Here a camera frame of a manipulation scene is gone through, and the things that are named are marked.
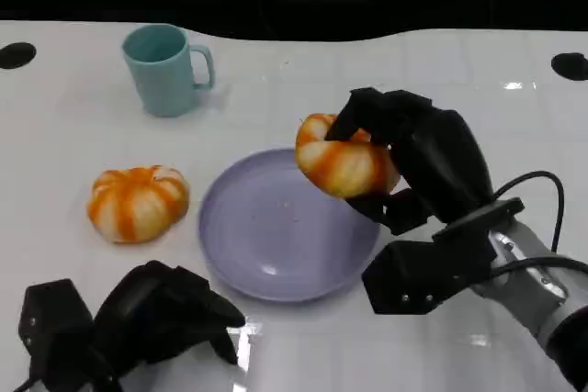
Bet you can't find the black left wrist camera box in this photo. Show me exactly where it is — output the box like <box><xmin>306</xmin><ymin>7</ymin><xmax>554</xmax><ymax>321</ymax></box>
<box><xmin>17</xmin><ymin>278</ymin><xmax>123</xmax><ymax>392</ymax></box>

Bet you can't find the lilac plate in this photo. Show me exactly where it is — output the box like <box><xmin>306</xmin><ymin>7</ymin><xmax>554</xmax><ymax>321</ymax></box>
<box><xmin>198</xmin><ymin>148</ymin><xmax>382</xmax><ymax>304</ymax></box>

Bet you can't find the pale green mug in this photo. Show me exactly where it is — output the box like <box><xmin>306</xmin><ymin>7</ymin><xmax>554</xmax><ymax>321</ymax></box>
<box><xmin>121</xmin><ymin>23</ymin><xmax>216</xmax><ymax>118</ymax></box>

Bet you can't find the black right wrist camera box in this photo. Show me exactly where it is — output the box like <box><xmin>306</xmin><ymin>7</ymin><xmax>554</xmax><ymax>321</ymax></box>
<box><xmin>361</xmin><ymin>197</ymin><xmax>526</xmax><ymax>316</ymax></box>

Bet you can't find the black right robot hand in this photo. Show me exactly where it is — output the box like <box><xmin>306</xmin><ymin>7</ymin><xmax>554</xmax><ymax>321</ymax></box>
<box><xmin>324</xmin><ymin>87</ymin><xmax>495</xmax><ymax>236</ymax></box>

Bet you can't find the orange and white bread roll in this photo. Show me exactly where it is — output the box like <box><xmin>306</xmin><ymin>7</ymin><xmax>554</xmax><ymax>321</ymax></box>
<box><xmin>295</xmin><ymin>112</ymin><xmax>401</xmax><ymax>199</ymax></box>
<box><xmin>87</xmin><ymin>165</ymin><xmax>190</xmax><ymax>245</ymax></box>

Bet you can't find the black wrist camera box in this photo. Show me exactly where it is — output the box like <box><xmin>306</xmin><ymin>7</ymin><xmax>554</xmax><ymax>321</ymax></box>
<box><xmin>17</xmin><ymin>278</ymin><xmax>123</xmax><ymax>392</ymax></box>
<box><xmin>361</xmin><ymin>197</ymin><xmax>526</xmax><ymax>316</ymax></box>

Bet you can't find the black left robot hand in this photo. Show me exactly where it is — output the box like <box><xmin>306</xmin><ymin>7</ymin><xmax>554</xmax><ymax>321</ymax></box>
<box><xmin>91</xmin><ymin>260</ymin><xmax>247</xmax><ymax>378</ymax></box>

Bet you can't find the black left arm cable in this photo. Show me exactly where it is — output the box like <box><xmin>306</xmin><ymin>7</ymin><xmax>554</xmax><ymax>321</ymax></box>
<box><xmin>12</xmin><ymin>375</ymin><xmax>45</xmax><ymax>392</ymax></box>

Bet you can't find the black table cable hole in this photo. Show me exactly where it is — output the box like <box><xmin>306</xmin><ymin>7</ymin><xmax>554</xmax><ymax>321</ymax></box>
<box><xmin>550</xmin><ymin>52</ymin><xmax>588</xmax><ymax>81</ymax></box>
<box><xmin>0</xmin><ymin>41</ymin><xmax>38</xmax><ymax>70</ymax></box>

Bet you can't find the black cable along forearm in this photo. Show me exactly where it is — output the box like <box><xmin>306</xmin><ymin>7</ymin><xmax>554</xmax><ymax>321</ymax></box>
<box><xmin>487</xmin><ymin>255</ymin><xmax>588</xmax><ymax>279</ymax></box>

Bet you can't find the black looping arm cable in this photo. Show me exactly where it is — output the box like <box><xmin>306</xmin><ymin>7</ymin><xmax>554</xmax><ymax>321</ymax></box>
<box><xmin>490</xmin><ymin>170</ymin><xmax>566</xmax><ymax>253</ymax></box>

